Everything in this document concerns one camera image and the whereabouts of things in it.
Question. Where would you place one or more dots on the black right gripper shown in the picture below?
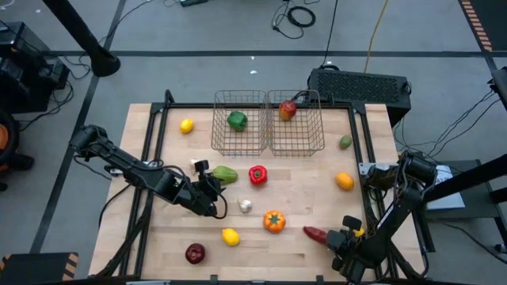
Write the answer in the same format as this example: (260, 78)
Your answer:
(352, 251)

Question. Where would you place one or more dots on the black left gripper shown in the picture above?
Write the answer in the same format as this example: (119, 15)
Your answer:
(204, 196)

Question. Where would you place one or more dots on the white garlic bulb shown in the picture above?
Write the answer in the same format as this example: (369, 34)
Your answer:
(245, 205)
(193, 162)

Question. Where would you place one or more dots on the yellow lemon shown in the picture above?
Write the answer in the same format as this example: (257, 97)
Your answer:
(186, 126)
(359, 232)
(230, 236)

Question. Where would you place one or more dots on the light green chayote squash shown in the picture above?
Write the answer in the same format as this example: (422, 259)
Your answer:
(226, 174)

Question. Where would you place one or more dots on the red chili pepper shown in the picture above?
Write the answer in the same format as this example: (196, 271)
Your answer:
(315, 234)

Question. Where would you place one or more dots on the red bell pepper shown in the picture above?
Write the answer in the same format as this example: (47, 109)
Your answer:
(258, 175)

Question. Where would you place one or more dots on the green bell pepper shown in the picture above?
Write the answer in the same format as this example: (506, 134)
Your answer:
(237, 120)

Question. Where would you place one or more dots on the orange fruit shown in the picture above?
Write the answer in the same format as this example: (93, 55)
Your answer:
(344, 181)

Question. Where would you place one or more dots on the orange persimmon green calyx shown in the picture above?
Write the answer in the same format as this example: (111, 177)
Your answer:
(274, 221)

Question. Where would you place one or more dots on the dark red pomegranate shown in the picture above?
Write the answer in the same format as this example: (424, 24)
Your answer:
(195, 253)

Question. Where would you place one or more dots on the red yellow apple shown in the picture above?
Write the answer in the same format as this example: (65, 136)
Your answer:
(287, 110)

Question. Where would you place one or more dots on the small green lime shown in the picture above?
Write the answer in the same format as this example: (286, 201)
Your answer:
(345, 142)

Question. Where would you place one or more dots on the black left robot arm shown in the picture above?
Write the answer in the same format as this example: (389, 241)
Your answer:
(126, 166)

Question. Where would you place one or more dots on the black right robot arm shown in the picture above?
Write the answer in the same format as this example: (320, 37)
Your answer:
(396, 213)

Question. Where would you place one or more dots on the white paper sign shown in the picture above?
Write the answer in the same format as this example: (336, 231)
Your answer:
(447, 198)

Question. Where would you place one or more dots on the black diagonal bar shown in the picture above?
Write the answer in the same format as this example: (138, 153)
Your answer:
(467, 178)

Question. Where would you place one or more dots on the dark grey side stand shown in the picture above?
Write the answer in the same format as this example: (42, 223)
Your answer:
(481, 206)

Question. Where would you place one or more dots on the black mesh computer case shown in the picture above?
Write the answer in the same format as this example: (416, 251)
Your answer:
(356, 89)

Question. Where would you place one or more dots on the black power strip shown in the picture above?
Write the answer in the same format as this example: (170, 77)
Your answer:
(194, 2)

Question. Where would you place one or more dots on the black pole stand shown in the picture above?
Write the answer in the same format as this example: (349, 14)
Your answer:
(79, 31)

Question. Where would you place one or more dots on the black hazard striped mat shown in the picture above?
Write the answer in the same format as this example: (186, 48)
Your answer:
(35, 269)
(495, 16)

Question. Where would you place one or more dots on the black equipment rack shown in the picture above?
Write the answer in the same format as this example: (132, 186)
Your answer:
(24, 79)

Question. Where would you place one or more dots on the black orange wheeled machine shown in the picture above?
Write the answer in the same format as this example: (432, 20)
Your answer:
(3, 136)

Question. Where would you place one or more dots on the black device on stand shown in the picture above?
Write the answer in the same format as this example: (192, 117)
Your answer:
(501, 85)

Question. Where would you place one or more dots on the black metal table frame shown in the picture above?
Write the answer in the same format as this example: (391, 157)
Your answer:
(336, 105)

